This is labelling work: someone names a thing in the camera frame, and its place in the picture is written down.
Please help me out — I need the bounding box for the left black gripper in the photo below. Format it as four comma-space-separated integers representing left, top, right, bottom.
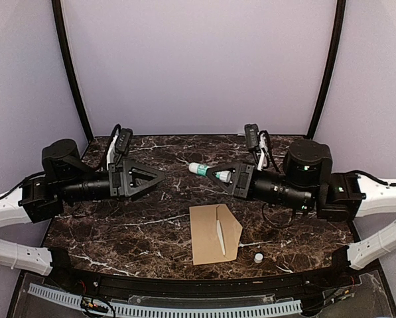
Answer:
60, 158, 166, 203

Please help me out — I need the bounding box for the small white-capped glue bottle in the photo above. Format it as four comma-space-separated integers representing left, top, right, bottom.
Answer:
188, 162, 231, 183

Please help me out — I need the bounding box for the white letter paper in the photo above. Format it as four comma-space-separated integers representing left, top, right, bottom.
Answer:
216, 219, 226, 256

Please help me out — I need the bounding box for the brown kraft envelope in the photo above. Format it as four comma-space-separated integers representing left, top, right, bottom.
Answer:
189, 204, 243, 266

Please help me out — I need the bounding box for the white glue bottle cap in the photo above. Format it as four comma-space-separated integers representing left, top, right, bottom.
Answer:
254, 253, 264, 264

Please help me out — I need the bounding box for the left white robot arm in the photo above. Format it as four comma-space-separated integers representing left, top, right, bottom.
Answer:
0, 139, 165, 289

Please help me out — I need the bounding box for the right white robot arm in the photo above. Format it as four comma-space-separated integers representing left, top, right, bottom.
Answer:
205, 140, 396, 288

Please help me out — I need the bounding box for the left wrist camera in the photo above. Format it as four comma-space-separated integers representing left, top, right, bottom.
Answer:
105, 124, 133, 167

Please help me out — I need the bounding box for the black front frame rail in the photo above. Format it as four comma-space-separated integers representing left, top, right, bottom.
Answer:
44, 267, 360, 299

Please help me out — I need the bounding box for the white slotted cable duct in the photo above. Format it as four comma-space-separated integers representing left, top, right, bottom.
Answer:
28, 284, 302, 317

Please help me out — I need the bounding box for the left black corner post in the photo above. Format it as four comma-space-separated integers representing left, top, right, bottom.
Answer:
51, 0, 94, 143

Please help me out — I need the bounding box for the black corner post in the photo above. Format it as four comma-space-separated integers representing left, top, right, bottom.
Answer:
305, 0, 346, 139
51, 0, 94, 143

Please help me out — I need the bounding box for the right black corner post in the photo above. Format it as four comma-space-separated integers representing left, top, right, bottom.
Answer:
305, 0, 346, 139

